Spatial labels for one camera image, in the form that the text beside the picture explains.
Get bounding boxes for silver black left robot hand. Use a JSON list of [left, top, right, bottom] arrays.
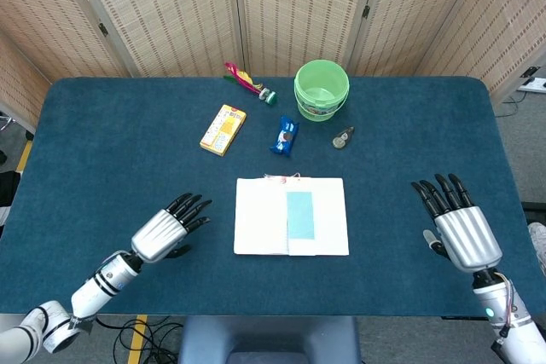
[[130, 193, 213, 263]]

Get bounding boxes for black floor cables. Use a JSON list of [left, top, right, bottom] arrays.
[[96, 315, 184, 364]]

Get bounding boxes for blue white tasselled bookmark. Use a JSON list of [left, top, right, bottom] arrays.
[[263, 172, 317, 257]]

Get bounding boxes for woven folding screen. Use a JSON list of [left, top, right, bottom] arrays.
[[0, 0, 546, 133]]

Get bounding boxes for blue table cloth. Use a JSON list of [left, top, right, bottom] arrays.
[[0, 76, 541, 318]]

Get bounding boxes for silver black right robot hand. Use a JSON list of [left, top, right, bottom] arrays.
[[410, 173, 503, 274]]

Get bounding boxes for yellow card box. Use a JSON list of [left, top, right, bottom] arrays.
[[199, 103, 247, 158]]

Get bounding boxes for white lined notebook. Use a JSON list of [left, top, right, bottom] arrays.
[[233, 176, 350, 257]]

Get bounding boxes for small dark correction tape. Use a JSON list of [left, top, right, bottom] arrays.
[[332, 126, 356, 150]]

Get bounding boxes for white power strip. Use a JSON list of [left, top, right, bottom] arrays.
[[517, 77, 546, 93]]

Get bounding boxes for green plastic bucket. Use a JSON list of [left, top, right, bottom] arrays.
[[293, 59, 351, 123]]

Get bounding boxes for blue cookie packet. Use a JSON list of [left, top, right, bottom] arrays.
[[269, 114, 300, 158]]

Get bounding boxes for pink feather shuttlecock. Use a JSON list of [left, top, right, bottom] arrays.
[[223, 61, 279, 106]]

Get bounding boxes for black white floor object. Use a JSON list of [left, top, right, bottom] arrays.
[[0, 170, 20, 228]]

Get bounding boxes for white shoe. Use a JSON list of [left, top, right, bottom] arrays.
[[527, 222, 546, 275]]

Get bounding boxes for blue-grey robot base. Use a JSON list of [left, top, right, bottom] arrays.
[[177, 315, 362, 364]]

